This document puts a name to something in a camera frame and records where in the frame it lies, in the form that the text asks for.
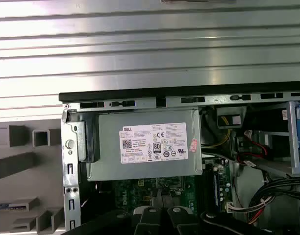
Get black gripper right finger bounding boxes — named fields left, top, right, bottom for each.
left=162, top=184, right=300, bottom=235

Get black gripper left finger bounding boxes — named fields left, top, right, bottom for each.
left=66, top=187, right=165, bottom=235

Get green motherboard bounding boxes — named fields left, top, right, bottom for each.
left=96, top=159, right=235, bottom=213

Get black RAM slot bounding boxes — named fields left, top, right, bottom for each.
left=205, top=161, right=210, bottom=210
left=209, top=161, right=214, bottom=210

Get RAM stick in motherboard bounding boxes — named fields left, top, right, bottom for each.
left=213, top=170, right=221, bottom=207

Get black open PC case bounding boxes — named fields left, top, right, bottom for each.
left=58, top=84, right=300, bottom=235

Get grey power supply unit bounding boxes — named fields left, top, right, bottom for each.
left=87, top=109, right=204, bottom=182

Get grey plastic parts rack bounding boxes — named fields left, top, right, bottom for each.
left=0, top=121, right=67, bottom=233

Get grey metal drive cage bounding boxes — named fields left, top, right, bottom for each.
left=260, top=100, right=300, bottom=177

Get blue RAM stick on rack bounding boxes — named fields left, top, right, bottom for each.
left=0, top=202, right=28, bottom=212

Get orange red yellow wires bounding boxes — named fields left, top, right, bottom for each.
left=248, top=208, right=267, bottom=225

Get yellow and black wires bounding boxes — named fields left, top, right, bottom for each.
left=201, top=115, right=232, bottom=148

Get black wire bundle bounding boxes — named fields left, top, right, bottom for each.
left=247, top=168, right=300, bottom=225

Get red and black thin wire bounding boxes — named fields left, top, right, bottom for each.
left=242, top=129, right=270, bottom=167

